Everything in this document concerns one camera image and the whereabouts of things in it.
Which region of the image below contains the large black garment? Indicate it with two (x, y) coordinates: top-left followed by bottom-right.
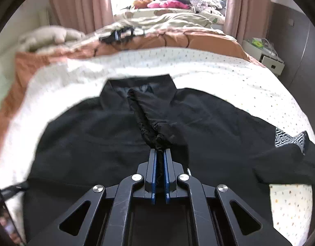
(23, 75), (315, 240)

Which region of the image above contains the white floral bed sheet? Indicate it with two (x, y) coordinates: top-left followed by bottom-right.
(0, 47), (315, 245)

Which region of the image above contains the black device on bed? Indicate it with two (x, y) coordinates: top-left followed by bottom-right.
(99, 27), (135, 44)

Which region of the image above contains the white bedside cabinet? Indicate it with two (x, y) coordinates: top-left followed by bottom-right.
(242, 38), (285, 77)

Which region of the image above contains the beige duvet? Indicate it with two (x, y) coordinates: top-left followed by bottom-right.
(95, 7), (225, 35)

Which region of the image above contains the orange brown quilt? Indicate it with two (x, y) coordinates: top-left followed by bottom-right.
(0, 28), (261, 148)

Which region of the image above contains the pink plush toy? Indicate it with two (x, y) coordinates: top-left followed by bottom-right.
(147, 0), (191, 9)

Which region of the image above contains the right pink curtain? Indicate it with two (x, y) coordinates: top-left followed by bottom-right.
(224, 0), (271, 44)

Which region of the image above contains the pink curtain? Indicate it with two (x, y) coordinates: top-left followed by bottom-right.
(224, 0), (271, 44)
(49, 0), (114, 34)

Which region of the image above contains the beige plush toy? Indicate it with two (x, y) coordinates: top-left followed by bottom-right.
(18, 26), (85, 52)

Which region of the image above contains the left pink curtain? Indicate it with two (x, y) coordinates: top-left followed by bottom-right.
(49, 0), (114, 34)

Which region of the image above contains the dark wardrobe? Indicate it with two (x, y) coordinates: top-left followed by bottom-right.
(267, 3), (315, 134)

